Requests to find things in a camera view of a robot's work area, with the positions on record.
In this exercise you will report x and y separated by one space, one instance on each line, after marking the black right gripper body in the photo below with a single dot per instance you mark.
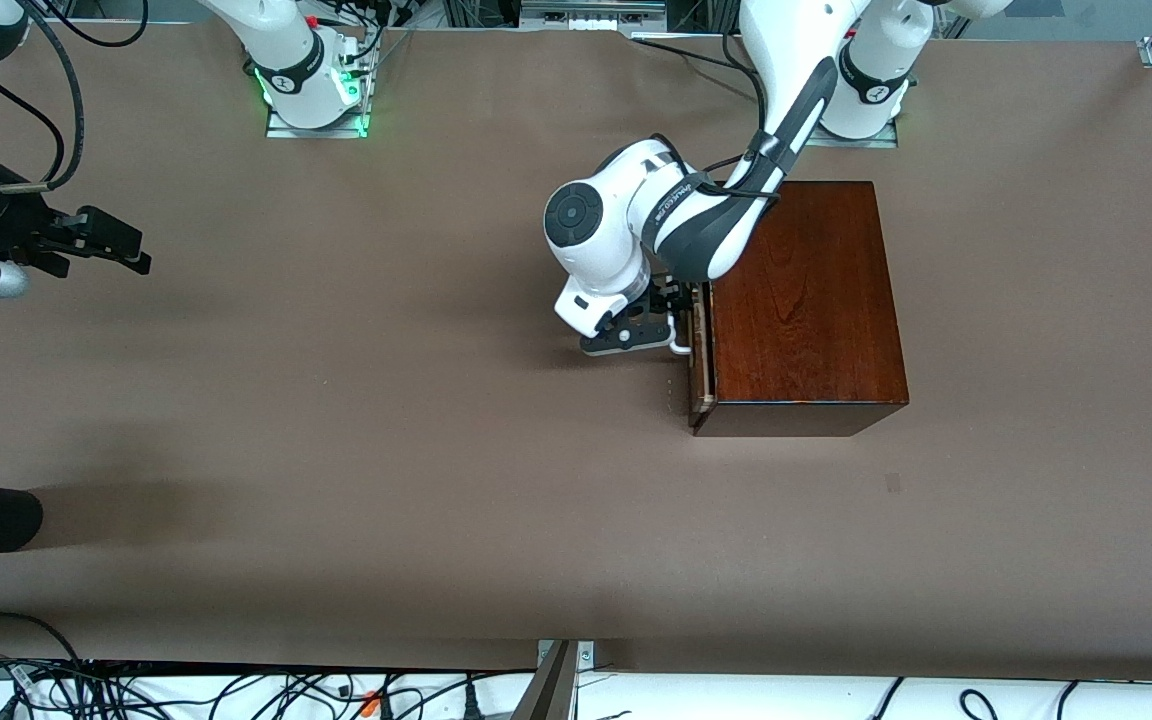
8 222

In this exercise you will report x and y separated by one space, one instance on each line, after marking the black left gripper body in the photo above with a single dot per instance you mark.
663 291

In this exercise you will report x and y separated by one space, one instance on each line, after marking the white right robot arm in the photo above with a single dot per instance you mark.
281 40

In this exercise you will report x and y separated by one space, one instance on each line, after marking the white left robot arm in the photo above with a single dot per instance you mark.
596 260

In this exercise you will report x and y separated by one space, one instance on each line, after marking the dark brown wooden cabinet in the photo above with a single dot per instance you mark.
816 320

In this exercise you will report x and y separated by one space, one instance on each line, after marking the grey aluminium strut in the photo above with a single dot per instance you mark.
551 690

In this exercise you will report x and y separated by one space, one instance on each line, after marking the black power plug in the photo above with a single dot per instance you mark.
471 705

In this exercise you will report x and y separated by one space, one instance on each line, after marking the aluminium right arm base plate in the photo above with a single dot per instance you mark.
316 132

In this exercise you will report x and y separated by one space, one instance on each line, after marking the aluminium left arm base plate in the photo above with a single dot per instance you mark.
851 143

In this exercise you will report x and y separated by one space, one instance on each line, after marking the grey equipment rail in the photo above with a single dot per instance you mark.
591 20

